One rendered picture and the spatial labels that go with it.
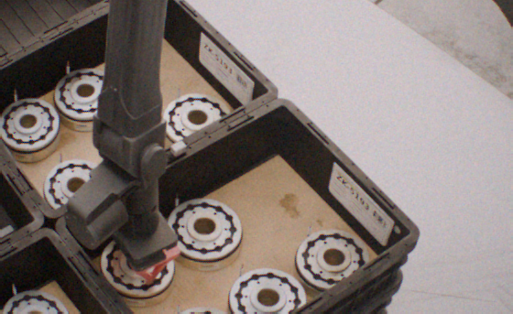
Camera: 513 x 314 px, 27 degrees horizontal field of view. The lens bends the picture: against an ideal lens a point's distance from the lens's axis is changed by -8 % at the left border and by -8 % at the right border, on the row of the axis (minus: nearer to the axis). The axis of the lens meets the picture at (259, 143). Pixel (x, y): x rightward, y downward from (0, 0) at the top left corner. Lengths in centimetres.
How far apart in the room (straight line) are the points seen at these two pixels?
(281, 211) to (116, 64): 48
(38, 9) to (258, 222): 56
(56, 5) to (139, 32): 72
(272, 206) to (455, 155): 42
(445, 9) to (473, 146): 134
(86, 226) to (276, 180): 43
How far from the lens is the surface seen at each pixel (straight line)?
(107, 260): 150
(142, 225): 138
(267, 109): 159
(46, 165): 164
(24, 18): 187
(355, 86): 196
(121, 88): 122
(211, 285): 152
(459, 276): 175
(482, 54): 312
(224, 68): 168
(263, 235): 158
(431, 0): 324
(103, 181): 130
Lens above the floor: 211
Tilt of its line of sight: 50 degrees down
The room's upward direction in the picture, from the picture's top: 8 degrees clockwise
